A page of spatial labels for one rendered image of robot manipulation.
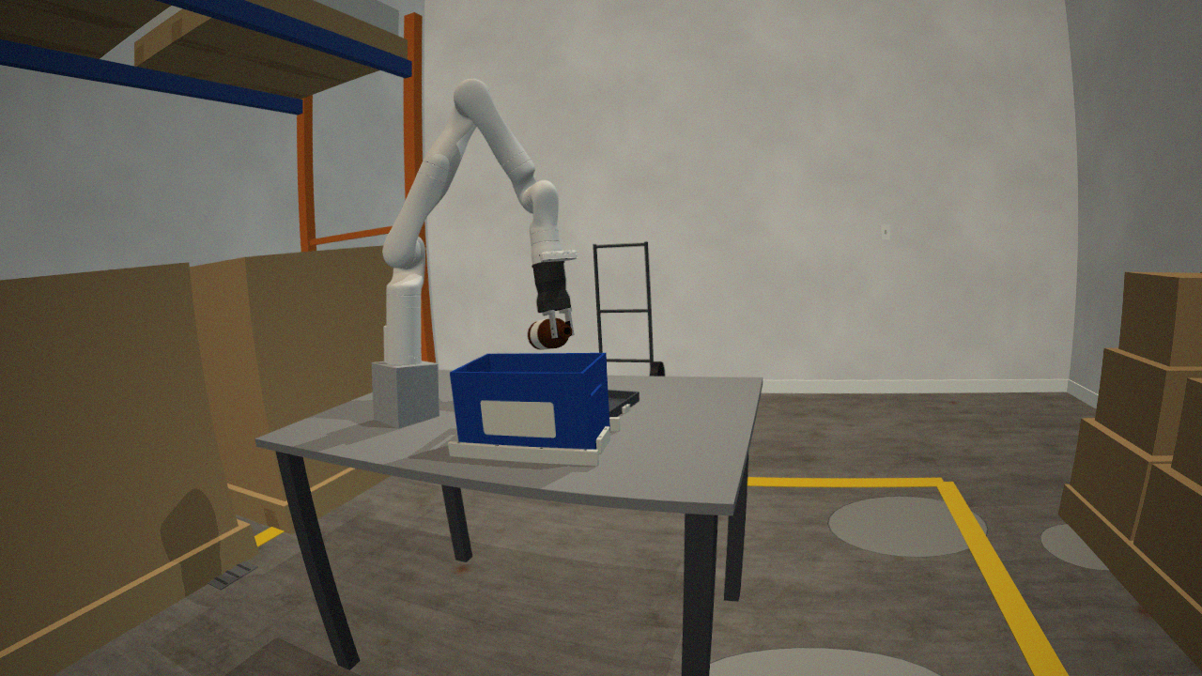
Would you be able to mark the blue divided crate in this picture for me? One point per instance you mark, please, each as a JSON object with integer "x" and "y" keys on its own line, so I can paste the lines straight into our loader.
{"x": 548, "y": 400}

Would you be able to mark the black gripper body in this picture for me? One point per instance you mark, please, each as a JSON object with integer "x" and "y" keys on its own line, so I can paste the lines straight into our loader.
{"x": 549, "y": 275}

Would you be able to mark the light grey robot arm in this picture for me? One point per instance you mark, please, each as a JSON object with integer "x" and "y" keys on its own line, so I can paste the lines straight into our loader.
{"x": 404, "y": 249}

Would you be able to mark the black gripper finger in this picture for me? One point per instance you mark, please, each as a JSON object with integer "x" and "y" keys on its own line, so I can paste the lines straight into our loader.
{"x": 568, "y": 318}
{"x": 553, "y": 324}

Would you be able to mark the brown glass bottle with white label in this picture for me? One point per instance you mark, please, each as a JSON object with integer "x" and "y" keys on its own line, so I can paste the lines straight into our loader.
{"x": 539, "y": 334}

